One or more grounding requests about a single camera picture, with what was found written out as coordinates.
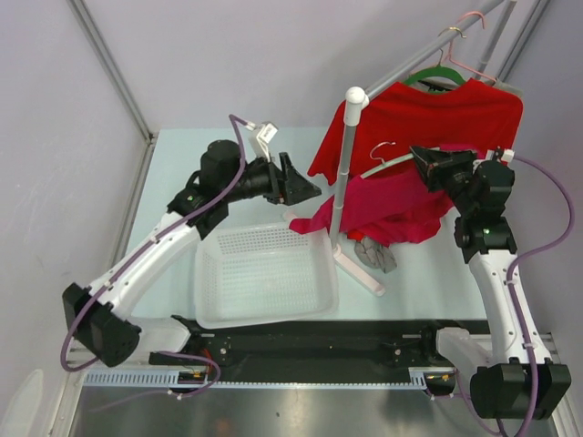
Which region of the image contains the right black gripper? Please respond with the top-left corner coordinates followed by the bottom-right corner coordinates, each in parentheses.
top-left (408, 146), bottom-right (477, 216)

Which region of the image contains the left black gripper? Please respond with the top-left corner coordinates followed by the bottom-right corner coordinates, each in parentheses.
top-left (221, 151), bottom-right (320, 207)

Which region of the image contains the pale green hanger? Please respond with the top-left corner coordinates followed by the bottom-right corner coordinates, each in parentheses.
top-left (361, 141), bottom-right (413, 179)

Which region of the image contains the magenta t shirt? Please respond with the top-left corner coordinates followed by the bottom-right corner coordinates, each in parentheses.
top-left (289, 143), bottom-right (475, 247)

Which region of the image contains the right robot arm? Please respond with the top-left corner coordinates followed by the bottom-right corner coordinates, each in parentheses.
top-left (411, 147), bottom-right (571, 422)

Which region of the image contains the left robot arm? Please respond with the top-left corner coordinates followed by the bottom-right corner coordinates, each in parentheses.
top-left (60, 139), bottom-right (322, 371)

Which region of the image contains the red t shirt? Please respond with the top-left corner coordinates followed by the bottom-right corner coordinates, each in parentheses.
top-left (307, 76), bottom-right (525, 186)

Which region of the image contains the dark green hanger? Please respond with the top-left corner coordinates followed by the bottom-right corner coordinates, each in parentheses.
top-left (403, 48), bottom-right (466, 94)

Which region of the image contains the grey garment behind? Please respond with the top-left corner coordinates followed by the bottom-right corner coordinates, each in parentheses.
top-left (483, 78), bottom-right (524, 99)

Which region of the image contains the white perforated plastic basket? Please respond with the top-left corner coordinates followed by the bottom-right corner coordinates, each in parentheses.
top-left (194, 222), bottom-right (339, 330)

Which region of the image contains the grey cloth on table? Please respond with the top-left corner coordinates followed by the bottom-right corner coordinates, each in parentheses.
top-left (354, 237), bottom-right (397, 273)

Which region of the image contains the grey clothes rack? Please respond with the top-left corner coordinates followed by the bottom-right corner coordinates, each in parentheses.
top-left (329, 1), bottom-right (516, 297)

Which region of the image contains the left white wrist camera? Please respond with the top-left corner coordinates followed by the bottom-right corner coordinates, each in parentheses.
top-left (250, 122), bottom-right (279, 162)

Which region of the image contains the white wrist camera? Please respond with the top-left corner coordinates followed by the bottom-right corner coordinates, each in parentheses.
top-left (473, 147), bottom-right (515, 167)
top-left (250, 122), bottom-right (279, 162)

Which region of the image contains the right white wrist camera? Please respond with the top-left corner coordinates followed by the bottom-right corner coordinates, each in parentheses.
top-left (473, 147), bottom-right (515, 167)

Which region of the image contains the pink wire hanger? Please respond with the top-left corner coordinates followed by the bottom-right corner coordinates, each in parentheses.
top-left (437, 9), bottom-right (497, 86)

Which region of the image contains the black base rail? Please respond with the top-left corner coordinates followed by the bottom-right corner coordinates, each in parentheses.
top-left (174, 316), bottom-right (489, 375)

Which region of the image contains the white slotted cable duct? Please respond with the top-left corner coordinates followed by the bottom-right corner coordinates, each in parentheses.
top-left (83, 367), bottom-right (456, 395)

